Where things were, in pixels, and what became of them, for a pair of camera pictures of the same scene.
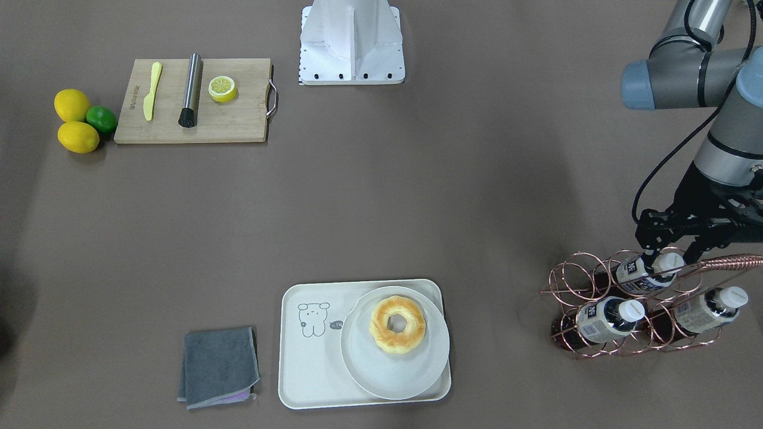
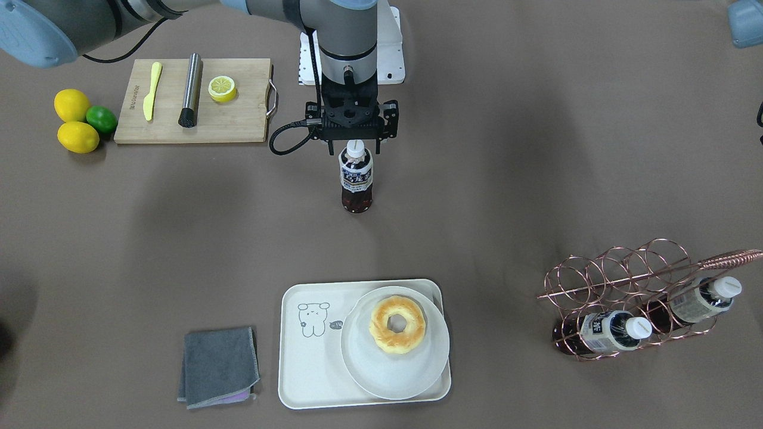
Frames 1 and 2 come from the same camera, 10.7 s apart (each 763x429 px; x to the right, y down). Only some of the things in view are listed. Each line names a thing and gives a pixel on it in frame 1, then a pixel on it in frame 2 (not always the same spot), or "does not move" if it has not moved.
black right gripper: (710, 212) to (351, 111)
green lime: (104, 119) does not move
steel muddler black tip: (187, 118) does not move
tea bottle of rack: (636, 275) to (356, 170)
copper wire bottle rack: (637, 301) does not move
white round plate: (388, 375) does not move
